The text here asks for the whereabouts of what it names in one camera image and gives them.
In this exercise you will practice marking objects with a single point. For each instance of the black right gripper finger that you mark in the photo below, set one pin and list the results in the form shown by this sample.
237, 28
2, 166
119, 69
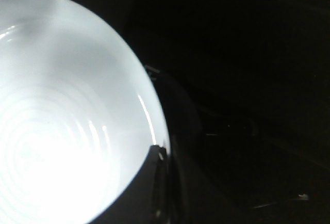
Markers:
149, 197

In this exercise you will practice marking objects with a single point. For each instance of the black glass gas cooktop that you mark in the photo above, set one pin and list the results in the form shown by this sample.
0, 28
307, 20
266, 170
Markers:
245, 84

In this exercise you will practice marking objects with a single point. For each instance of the light blue plate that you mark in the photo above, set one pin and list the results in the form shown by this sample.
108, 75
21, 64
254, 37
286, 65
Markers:
79, 113

